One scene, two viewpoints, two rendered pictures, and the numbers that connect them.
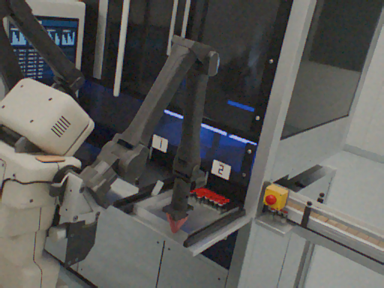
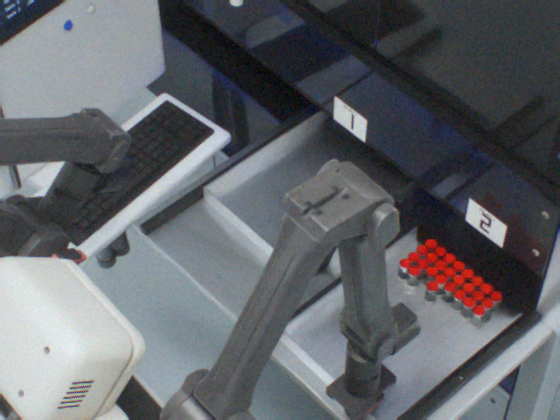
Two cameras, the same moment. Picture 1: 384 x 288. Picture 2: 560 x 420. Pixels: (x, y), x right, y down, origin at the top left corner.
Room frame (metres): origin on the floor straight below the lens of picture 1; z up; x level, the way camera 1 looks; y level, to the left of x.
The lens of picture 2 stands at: (0.35, -0.13, 2.68)
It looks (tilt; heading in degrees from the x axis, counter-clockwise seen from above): 51 degrees down; 14
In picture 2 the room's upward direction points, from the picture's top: straight up
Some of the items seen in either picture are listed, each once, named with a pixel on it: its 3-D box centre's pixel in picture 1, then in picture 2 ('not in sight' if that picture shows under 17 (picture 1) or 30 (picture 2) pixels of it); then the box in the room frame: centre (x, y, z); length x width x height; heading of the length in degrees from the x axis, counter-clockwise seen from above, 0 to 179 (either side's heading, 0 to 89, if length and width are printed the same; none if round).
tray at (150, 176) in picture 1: (142, 172); (314, 185); (1.84, 0.19, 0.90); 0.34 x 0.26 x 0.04; 147
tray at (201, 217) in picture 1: (187, 208); (400, 326); (1.56, -0.04, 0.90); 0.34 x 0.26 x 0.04; 146
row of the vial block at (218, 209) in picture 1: (204, 199); (444, 290); (1.66, -0.10, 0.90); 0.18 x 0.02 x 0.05; 56
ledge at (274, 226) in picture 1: (277, 223); not in sight; (1.64, -0.41, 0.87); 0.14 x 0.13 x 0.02; 147
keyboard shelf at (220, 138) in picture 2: not in sight; (110, 166); (1.88, 0.63, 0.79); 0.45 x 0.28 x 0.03; 154
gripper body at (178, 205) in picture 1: (179, 202); (362, 376); (1.38, 0.00, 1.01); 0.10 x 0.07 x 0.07; 146
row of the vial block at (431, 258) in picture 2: (207, 198); (453, 283); (1.67, -0.11, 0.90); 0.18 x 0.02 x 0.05; 56
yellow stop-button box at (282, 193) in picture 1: (276, 196); not in sight; (1.62, -0.37, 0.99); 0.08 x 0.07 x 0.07; 147
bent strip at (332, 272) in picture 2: (149, 192); (318, 277); (1.62, 0.13, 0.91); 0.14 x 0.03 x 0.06; 147
